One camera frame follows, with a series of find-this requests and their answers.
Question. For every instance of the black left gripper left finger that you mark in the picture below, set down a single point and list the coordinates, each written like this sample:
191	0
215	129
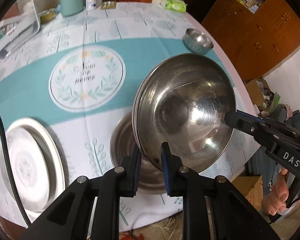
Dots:
89	208

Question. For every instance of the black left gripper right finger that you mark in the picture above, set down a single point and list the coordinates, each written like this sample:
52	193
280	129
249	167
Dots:
212	208

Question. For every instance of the white floral porcelain plate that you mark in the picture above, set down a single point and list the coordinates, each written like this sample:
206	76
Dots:
29	169

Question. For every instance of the large steel bowl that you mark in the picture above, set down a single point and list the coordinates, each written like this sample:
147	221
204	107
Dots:
183	101

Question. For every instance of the small steel bowl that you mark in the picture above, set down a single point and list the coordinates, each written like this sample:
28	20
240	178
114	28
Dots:
197	42

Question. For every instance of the right hand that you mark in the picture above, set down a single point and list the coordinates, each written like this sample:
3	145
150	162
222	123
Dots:
275	201

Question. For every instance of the brown wooden cabinet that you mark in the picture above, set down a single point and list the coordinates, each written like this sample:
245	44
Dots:
256	42

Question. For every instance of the teal white printed tablecloth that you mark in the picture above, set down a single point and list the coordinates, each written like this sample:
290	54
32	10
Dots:
79	76

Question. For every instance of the green wet wipes pack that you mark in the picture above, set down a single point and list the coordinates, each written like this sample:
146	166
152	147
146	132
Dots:
174	5

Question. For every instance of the clear plastic storage box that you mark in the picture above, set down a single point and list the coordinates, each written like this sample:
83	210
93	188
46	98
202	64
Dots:
19	24

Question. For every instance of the small gold tin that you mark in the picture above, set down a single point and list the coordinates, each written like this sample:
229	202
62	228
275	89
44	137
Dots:
47	15

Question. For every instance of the teal ceramic jar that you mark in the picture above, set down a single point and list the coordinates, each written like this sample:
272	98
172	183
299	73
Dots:
71	7

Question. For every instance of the gold foil packet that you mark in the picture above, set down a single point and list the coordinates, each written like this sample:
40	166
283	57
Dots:
108	5

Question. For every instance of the white pill bottle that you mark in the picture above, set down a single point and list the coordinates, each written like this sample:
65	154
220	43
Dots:
91	4

